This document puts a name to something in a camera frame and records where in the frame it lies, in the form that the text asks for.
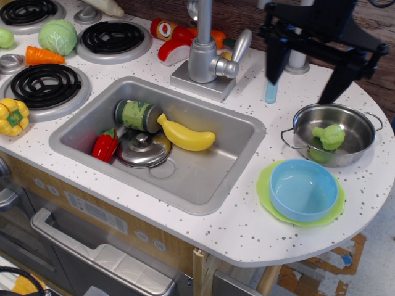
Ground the grey support pole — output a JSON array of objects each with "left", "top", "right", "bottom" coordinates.
[{"left": 285, "top": 0, "right": 314, "bottom": 75}]

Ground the light green toy fruit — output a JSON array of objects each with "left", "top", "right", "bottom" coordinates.
[{"left": 0, "top": 28, "right": 15, "bottom": 49}]

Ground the red tomato toy can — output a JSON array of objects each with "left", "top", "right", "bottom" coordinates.
[{"left": 150, "top": 18, "right": 178, "bottom": 41}]

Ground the yellow object with black cable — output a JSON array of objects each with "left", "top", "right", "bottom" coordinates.
[{"left": 1, "top": 266, "right": 51, "bottom": 296}]

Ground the red toy pepper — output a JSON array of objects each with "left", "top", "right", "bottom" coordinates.
[{"left": 91, "top": 128, "right": 119, "bottom": 163}]

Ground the black burner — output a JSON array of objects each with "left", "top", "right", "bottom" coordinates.
[
  {"left": 1, "top": 64, "right": 91, "bottom": 123},
  {"left": 1, "top": 0, "right": 65, "bottom": 35},
  {"left": 76, "top": 21, "right": 152, "bottom": 65}
]

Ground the green toy broccoli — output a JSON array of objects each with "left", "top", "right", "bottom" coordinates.
[{"left": 312, "top": 125, "right": 346, "bottom": 151}]

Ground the white toy bottle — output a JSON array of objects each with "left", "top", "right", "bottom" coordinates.
[{"left": 83, "top": 0, "right": 125, "bottom": 17}]

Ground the small yellow toy piece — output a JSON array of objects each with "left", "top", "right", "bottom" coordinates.
[{"left": 220, "top": 51, "right": 232, "bottom": 61}]

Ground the yellow toy bell pepper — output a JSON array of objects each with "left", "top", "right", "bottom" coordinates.
[{"left": 1, "top": 98, "right": 30, "bottom": 137}]

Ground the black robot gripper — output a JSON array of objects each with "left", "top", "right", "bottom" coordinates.
[{"left": 259, "top": 1, "right": 389, "bottom": 104}]

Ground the steel pot lid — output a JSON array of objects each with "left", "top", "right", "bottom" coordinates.
[{"left": 116, "top": 130, "right": 172, "bottom": 168}]

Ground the blue plastic bowl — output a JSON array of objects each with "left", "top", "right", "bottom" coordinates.
[{"left": 269, "top": 159, "right": 339, "bottom": 223}]

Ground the green toy cabbage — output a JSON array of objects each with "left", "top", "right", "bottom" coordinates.
[{"left": 38, "top": 19, "right": 78, "bottom": 56}]

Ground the stainless steel pan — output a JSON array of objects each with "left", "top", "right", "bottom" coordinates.
[{"left": 280, "top": 104, "right": 383, "bottom": 167}]

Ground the red white toy slice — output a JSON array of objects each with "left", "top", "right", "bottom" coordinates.
[{"left": 157, "top": 39, "right": 192, "bottom": 66}]

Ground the silver toy faucet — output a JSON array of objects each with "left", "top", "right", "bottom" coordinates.
[{"left": 170, "top": 0, "right": 252, "bottom": 102}]

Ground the green plastic plate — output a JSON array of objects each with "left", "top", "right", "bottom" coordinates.
[{"left": 256, "top": 160, "right": 346, "bottom": 227}]

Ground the silver stove knob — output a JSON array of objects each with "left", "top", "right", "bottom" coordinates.
[
  {"left": 73, "top": 6, "right": 102, "bottom": 25},
  {"left": 0, "top": 54, "right": 27, "bottom": 75}
]

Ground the green toy can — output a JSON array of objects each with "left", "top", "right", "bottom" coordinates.
[{"left": 115, "top": 99, "right": 163, "bottom": 133}]

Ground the toy knife blue handle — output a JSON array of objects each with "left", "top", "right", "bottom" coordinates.
[{"left": 265, "top": 82, "right": 278, "bottom": 104}]

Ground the yellow toy banana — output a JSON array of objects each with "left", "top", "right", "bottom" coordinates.
[{"left": 157, "top": 113, "right": 216, "bottom": 152}]

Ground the silver sink basin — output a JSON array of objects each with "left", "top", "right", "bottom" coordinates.
[{"left": 49, "top": 77, "right": 266, "bottom": 215}]

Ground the back right black burner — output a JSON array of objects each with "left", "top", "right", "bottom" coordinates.
[{"left": 76, "top": 21, "right": 152, "bottom": 65}]

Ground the front left black burner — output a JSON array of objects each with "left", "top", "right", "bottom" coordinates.
[{"left": 1, "top": 64, "right": 91, "bottom": 123}]

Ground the silver oven door handle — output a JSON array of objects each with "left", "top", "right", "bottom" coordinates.
[{"left": 31, "top": 208, "right": 176, "bottom": 295}]

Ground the orange toy carrot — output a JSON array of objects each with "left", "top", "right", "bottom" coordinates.
[
  {"left": 188, "top": 28, "right": 226, "bottom": 49},
  {"left": 25, "top": 46, "right": 65, "bottom": 66}
]

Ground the back left black burner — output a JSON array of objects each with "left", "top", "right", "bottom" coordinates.
[{"left": 1, "top": 0, "right": 65, "bottom": 35}]

